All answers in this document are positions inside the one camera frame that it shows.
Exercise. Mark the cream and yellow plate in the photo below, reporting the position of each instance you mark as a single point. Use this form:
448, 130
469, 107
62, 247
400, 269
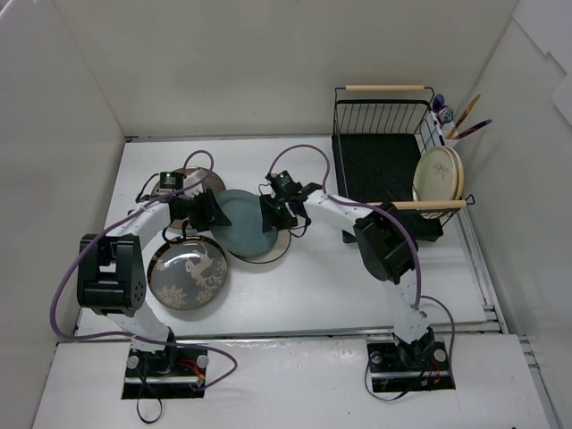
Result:
460, 173

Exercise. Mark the white utensil holder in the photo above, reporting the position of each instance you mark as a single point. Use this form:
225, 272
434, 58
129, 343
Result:
445, 129

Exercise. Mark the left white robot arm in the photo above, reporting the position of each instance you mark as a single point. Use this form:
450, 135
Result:
112, 278

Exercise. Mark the blue patterned utensil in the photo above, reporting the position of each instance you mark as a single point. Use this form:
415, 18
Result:
443, 112

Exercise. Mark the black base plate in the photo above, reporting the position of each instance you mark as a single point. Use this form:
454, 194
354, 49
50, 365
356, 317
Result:
387, 375
166, 375

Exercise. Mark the purple utensil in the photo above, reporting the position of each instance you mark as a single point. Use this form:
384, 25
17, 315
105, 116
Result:
473, 129

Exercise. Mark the pale green plate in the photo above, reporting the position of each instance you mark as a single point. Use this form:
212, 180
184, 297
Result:
435, 177

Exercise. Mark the cream tree pattern plate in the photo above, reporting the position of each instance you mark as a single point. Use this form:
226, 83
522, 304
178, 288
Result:
279, 250

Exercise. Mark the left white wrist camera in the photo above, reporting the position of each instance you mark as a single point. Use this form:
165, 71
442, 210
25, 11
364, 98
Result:
196, 174

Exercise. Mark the brown speckled plate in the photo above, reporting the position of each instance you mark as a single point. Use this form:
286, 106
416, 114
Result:
213, 182

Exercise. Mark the blue-grey ceramic plate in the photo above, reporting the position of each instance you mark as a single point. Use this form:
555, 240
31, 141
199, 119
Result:
245, 236

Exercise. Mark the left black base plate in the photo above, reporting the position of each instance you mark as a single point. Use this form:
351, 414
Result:
166, 375

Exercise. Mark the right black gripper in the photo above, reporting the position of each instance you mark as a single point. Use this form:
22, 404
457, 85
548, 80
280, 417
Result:
274, 212

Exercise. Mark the grey reindeer plate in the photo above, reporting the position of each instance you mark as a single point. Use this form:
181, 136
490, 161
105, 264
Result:
187, 276

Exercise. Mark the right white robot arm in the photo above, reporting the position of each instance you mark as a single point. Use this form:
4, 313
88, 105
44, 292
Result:
387, 251

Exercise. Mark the black wire dish rack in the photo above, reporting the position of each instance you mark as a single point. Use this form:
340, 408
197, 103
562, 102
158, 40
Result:
379, 133

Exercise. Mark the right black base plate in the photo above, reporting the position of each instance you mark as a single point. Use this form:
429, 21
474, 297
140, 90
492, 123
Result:
387, 375

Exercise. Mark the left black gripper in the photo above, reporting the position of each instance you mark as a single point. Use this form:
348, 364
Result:
201, 210

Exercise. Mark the black striped plate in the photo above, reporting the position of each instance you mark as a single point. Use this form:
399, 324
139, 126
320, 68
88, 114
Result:
187, 239

